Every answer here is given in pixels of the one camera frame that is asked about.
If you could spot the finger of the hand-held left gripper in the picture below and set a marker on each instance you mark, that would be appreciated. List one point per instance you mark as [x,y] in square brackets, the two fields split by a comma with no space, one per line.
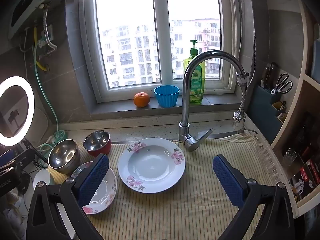
[5,158]

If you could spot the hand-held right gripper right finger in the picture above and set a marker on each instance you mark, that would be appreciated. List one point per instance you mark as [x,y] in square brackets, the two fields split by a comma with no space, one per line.
[228,180]

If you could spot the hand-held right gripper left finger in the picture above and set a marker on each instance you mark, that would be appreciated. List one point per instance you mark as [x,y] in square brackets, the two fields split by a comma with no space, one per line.
[93,180]

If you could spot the light green ceramic bowl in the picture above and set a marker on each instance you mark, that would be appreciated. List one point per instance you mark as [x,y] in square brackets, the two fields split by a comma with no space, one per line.
[42,177]

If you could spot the large pink floral plate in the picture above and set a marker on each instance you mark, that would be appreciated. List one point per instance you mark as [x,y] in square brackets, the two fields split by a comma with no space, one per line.
[152,166]

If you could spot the small pink floral plate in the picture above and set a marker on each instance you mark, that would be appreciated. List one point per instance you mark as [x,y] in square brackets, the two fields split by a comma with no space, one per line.
[105,191]

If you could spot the black tripod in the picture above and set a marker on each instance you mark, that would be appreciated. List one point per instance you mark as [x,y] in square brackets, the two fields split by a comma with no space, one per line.
[37,153]

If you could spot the red steel-lined bowl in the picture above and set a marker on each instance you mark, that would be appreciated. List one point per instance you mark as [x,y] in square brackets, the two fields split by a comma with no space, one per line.
[97,142]

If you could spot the stainless steel bowl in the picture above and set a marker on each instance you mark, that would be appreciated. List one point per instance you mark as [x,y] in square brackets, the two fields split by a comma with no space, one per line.
[62,157]

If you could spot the yellow striped cloth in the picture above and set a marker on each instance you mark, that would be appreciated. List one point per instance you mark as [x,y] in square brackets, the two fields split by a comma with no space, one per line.
[187,212]

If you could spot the clear drinking glass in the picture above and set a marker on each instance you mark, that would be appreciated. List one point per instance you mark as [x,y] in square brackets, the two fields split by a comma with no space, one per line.
[290,157]

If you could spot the red printed box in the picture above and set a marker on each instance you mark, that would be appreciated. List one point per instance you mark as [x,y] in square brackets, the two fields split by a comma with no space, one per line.
[305,180]

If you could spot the dark knife holder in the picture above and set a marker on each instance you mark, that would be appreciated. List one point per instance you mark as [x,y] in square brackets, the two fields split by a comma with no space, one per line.
[260,110]

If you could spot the chrome faucet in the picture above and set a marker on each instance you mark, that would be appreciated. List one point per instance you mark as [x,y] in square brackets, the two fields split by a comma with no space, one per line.
[186,105]

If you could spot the white framed shelf cabinet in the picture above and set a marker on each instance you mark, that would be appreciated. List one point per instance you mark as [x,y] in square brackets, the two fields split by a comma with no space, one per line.
[300,120]

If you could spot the orange tangerine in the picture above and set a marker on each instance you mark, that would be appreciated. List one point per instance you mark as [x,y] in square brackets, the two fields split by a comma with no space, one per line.
[141,100]

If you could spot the green dish soap bottle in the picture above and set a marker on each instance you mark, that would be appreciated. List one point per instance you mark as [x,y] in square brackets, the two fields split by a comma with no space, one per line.
[198,85]

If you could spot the blue fluted silicone cup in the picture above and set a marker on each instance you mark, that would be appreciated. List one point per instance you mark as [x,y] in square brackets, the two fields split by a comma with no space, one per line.
[166,96]

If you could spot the yellow gas pipe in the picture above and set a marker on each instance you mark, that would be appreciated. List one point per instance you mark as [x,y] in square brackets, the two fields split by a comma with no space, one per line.
[35,40]

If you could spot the white framed window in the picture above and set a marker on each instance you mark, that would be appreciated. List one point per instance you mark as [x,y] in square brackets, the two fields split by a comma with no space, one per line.
[125,55]

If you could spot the grey water heater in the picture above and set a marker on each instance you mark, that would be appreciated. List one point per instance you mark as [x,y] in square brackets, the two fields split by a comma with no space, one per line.
[27,5]

